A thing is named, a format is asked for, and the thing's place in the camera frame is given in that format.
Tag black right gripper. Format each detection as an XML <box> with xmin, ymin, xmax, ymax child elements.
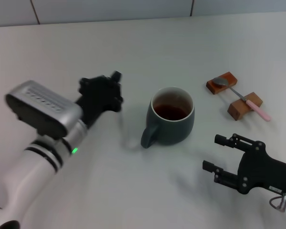
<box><xmin>202</xmin><ymin>133</ymin><xmax>286</xmax><ymax>201</ymax></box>

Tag pink handled metal spoon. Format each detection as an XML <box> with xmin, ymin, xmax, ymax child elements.
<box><xmin>212</xmin><ymin>76</ymin><xmax>272</xmax><ymax>122</ymax></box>

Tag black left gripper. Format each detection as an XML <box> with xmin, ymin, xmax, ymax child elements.
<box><xmin>75</xmin><ymin>70</ymin><xmax>124</xmax><ymax>128</ymax></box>

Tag grey cup with tea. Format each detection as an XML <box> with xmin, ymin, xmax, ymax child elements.
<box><xmin>140</xmin><ymin>86</ymin><xmax>195</xmax><ymax>149</ymax></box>

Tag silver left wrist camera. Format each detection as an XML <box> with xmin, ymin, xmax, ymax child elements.
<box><xmin>4</xmin><ymin>80</ymin><xmax>83</xmax><ymax>139</ymax></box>

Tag reddish flat wooden block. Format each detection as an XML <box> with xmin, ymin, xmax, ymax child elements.
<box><xmin>206</xmin><ymin>71</ymin><xmax>238</xmax><ymax>95</ymax></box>

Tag right gripper cable plug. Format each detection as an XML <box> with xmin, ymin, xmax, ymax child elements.
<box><xmin>269</xmin><ymin>192</ymin><xmax>286</xmax><ymax>212</ymax></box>

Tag light brown arched wooden block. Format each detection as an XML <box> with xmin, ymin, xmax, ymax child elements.
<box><xmin>227</xmin><ymin>92</ymin><xmax>264</xmax><ymax>121</ymax></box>

